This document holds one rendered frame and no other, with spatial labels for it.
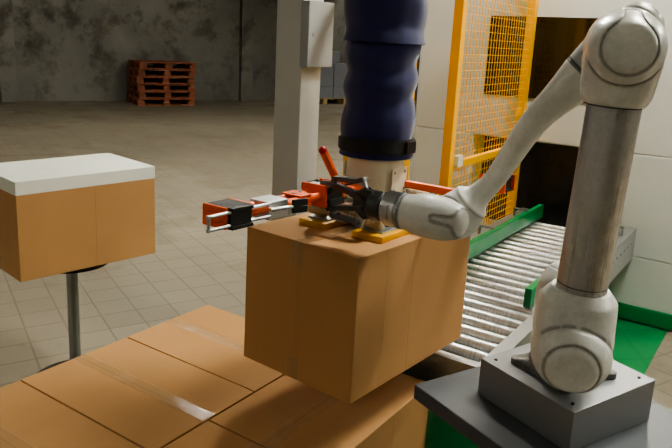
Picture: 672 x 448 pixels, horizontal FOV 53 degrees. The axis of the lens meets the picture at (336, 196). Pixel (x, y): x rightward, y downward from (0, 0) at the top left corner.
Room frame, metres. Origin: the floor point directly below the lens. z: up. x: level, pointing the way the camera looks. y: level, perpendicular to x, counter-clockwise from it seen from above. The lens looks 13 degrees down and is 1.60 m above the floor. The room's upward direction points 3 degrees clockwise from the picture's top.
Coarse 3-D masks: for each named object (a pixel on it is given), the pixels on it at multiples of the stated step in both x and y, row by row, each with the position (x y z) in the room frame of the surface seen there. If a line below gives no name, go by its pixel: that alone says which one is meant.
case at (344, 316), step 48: (288, 240) 1.75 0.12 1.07; (336, 240) 1.76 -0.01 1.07; (432, 240) 1.88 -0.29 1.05; (288, 288) 1.75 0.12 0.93; (336, 288) 1.64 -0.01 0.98; (384, 288) 1.70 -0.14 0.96; (432, 288) 1.90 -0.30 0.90; (288, 336) 1.74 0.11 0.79; (336, 336) 1.64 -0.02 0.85; (384, 336) 1.71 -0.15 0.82; (432, 336) 1.92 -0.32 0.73; (336, 384) 1.63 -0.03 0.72
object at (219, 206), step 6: (228, 198) 1.53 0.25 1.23; (204, 204) 1.47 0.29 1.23; (210, 204) 1.46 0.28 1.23; (216, 204) 1.46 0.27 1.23; (222, 204) 1.46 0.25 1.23; (228, 204) 1.47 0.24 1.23; (234, 204) 1.47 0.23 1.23; (240, 204) 1.47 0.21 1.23; (204, 210) 1.47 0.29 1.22; (210, 210) 1.46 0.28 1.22; (216, 210) 1.45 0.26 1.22; (222, 210) 1.43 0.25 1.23; (228, 210) 1.44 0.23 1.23; (204, 216) 1.47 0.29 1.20; (228, 216) 1.44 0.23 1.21; (204, 222) 1.47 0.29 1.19; (210, 222) 1.46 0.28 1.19
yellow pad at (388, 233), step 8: (352, 232) 1.80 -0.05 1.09; (360, 232) 1.79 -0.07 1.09; (368, 232) 1.79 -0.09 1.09; (376, 232) 1.78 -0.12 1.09; (384, 232) 1.78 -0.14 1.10; (392, 232) 1.80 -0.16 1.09; (400, 232) 1.82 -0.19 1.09; (408, 232) 1.86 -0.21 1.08; (368, 240) 1.77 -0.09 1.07; (376, 240) 1.75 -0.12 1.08; (384, 240) 1.75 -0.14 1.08
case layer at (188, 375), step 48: (144, 336) 2.22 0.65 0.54; (192, 336) 2.24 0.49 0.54; (240, 336) 2.26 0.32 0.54; (48, 384) 1.86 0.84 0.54; (96, 384) 1.87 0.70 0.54; (144, 384) 1.88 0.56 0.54; (192, 384) 1.90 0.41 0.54; (240, 384) 1.92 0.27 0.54; (288, 384) 1.93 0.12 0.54; (384, 384) 1.96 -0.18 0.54; (0, 432) 1.60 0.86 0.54; (48, 432) 1.61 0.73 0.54; (96, 432) 1.62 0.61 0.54; (144, 432) 1.63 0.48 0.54; (192, 432) 1.64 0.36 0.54; (240, 432) 1.65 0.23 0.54; (288, 432) 1.67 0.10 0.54; (336, 432) 1.68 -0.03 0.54; (384, 432) 1.74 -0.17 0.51
